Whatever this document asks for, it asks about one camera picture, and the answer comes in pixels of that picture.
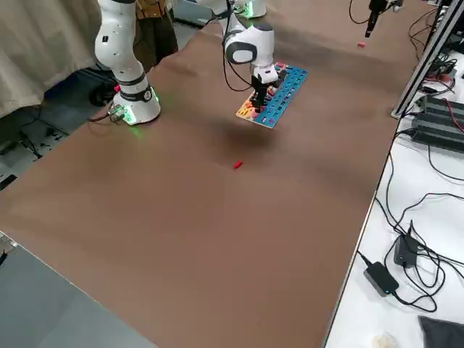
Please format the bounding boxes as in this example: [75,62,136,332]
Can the grey cloth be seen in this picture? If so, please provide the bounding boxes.
[416,315,464,348]

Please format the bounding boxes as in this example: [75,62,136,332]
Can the beige curtain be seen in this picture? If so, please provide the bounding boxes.
[0,0,106,119]

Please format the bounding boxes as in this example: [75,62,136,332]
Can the black adapter cable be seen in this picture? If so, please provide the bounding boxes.
[383,130,464,240]

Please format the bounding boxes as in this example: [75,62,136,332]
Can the black finned power supply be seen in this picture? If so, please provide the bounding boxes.
[416,94,464,123]
[410,112,464,153]

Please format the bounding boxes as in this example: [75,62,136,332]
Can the small white object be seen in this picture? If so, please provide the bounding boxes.
[373,332,397,348]

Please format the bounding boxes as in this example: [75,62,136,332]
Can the aluminium post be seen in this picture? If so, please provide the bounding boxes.
[390,0,464,119]

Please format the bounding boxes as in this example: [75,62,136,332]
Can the blue toy puzzle board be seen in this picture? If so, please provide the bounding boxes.
[235,61,310,131]

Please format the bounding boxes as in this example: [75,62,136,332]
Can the black power adapter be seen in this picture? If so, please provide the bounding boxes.
[363,261,400,298]
[394,231,418,268]

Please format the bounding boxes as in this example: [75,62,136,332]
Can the person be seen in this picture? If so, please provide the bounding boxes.
[136,0,179,70]

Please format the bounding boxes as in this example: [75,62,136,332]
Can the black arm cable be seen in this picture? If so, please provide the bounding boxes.
[349,0,370,25]
[217,0,254,92]

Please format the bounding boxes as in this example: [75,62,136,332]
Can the tangled black cables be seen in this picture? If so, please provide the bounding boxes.
[423,50,464,95]

